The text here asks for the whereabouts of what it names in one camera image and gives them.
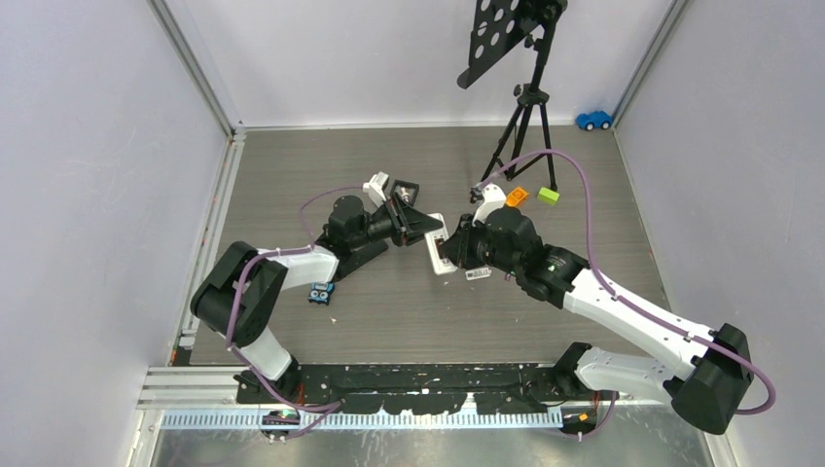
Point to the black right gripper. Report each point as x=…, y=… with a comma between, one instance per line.
x=458, y=247

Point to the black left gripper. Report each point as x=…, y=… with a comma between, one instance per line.
x=409, y=226

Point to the white remote control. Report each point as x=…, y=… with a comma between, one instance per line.
x=441, y=265

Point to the white battery cover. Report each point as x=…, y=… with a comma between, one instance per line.
x=478, y=273

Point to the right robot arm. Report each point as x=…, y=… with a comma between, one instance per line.
x=700, y=372

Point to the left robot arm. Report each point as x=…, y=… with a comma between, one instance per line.
x=237, y=297

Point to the orange toy brick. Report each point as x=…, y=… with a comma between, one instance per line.
x=517, y=197

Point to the green toy brick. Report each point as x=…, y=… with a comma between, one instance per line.
x=548, y=196

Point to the blue robot face toy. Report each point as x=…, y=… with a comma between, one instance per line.
x=321, y=293

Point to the blue toy car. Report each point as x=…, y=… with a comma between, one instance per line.
x=594, y=120

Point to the black tripod stand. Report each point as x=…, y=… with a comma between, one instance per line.
x=498, y=27

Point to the black square frame box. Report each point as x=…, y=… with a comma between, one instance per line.
x=406, y=191

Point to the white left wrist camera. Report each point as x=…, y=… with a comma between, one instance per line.
x=375, y=187

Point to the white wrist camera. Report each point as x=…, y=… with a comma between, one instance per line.
x=490, y=198
x=375, y=187

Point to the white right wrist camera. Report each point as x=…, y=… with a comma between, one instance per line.
x=490, y=198

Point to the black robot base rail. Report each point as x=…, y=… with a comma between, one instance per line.
x=419, y=389

